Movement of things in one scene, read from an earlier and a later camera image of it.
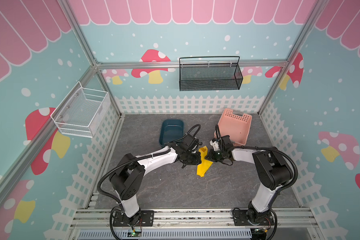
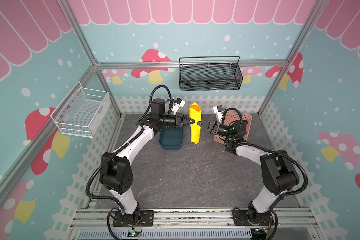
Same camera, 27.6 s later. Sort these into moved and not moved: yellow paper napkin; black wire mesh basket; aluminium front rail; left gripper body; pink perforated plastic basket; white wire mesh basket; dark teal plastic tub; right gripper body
Moved: right gripper body; left gripper body; yellow paper napkin
Not moved: white wire mesh basket; aluminium front rail; pink perforated plastic basket; dark teal plastic tub; black wire mesh basket
